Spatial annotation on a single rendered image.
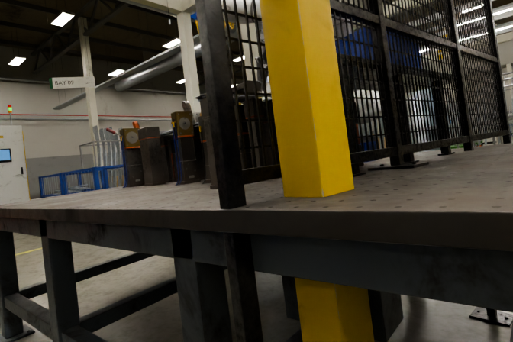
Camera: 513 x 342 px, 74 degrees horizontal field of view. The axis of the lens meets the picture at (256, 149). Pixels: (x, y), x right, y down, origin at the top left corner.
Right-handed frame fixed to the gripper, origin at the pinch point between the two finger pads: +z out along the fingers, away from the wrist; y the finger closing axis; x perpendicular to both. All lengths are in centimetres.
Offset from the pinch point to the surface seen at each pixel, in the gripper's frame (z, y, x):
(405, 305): 94, -59, 46
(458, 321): 86, -61, 68
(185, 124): 20.2, 23.6, -31.8
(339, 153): 4, 35, 78
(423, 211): 3, 45, 101
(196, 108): 68, -127, -391
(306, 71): -11, 41, 74
